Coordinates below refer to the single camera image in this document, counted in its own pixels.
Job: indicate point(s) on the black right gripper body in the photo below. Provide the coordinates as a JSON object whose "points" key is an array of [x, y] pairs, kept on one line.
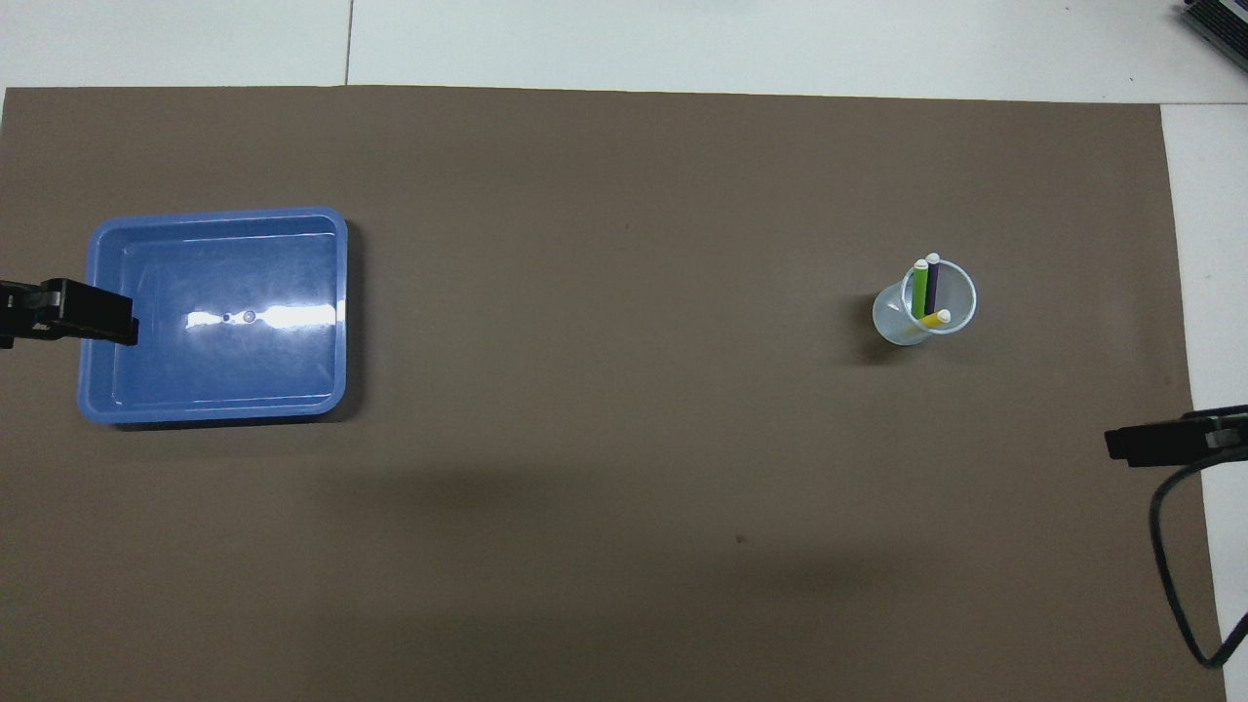
{"points": [[1230, 427]]}

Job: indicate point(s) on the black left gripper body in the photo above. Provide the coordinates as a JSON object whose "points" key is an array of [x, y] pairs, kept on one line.
{"points": [[24, 310]]}

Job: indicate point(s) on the yellow pen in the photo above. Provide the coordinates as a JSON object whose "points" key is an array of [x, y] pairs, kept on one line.
{"points": [[936, 319]]}

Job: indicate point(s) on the purple pen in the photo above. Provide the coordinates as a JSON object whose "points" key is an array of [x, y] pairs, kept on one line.
{"points": [[933, 278]]}

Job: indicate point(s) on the green pen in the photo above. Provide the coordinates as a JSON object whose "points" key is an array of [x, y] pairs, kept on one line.
{"points": [[919, 288]]}

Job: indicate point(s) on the blue plastic tray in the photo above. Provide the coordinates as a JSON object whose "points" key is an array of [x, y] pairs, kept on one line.
{"points": [[244, 380]]}

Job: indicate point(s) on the translucent plastic cup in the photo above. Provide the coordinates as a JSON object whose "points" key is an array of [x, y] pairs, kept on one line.
{"points": [[889, 317]]}

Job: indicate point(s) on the grey ribbed device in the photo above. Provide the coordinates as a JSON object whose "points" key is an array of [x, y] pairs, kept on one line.
{"points": [[1221, 21]]}

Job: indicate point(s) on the brown table mat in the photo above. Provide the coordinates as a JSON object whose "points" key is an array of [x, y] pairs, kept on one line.
{"points": [[624, 409]]}

